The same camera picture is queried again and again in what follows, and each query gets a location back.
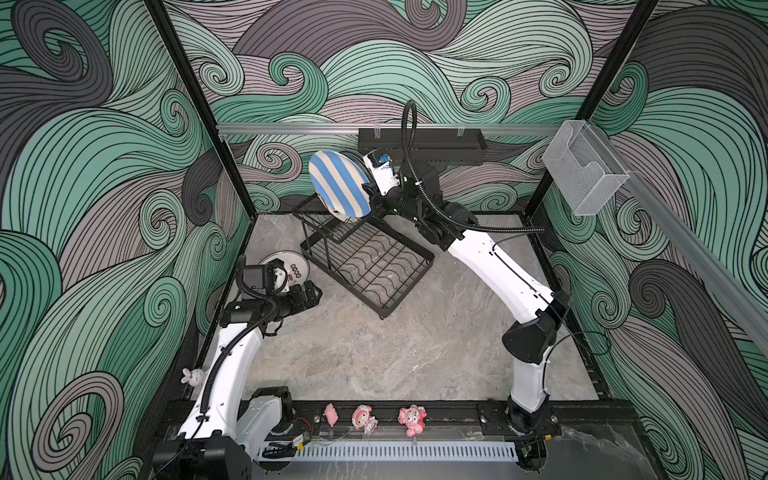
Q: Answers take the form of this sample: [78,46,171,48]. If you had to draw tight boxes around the white plate red Chinese characters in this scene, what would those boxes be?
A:
[260,250,310,294]

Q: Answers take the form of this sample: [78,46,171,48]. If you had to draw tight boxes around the blue striped plate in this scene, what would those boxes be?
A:
[309,150,371,220]

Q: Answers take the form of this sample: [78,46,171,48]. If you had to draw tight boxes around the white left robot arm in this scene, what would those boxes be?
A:
[151,280,323,479]

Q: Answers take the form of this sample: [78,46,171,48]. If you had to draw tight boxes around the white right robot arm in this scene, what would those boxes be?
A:
[364,184,569,439]

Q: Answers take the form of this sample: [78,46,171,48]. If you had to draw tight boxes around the small pink figurine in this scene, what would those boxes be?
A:
[323,403,339,427]

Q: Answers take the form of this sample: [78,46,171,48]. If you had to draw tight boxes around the small white bunny figurine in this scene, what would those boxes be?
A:
[180,368,206,388]

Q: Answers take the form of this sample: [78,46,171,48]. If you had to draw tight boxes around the pink white round figurine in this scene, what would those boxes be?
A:
[351,404,378,435]

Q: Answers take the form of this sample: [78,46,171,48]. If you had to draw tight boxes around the pink plush figurine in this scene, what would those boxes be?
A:
[398,404,427,438]

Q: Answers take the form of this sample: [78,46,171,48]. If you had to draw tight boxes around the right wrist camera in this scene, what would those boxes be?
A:
[363,149,400,196]

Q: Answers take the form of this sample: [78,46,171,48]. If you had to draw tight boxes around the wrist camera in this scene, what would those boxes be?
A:
[363,149,400,196]
[235,255,288,298]

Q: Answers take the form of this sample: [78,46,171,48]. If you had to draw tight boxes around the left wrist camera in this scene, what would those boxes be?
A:
[235,255,288,298]

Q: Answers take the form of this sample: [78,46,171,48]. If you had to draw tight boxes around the black wall mounted tray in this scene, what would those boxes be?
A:
[357,128,488,168]

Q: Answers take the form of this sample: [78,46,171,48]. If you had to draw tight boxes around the black wire dish rack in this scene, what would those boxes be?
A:
[292,195,435,319]

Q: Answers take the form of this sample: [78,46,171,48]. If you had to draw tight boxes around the aluminium wall rail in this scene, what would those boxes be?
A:
[216,122,560,136]

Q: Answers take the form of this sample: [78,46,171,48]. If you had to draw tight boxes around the white slotted cable duct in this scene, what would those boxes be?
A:
[257,441,519,463]

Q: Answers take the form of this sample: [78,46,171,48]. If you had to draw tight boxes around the clear acrylic wall box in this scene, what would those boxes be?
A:
[542,120,629,217]

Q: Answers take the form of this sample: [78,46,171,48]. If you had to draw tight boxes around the black corner frame post right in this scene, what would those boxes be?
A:
[522,0,659,221]

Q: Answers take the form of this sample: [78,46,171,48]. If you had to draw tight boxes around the black corner frame post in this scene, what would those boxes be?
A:
[522,0,659,221]
[144,0,258,223]

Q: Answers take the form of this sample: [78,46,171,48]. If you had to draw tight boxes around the black corner frame post left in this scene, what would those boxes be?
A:
[144,0,258,223]

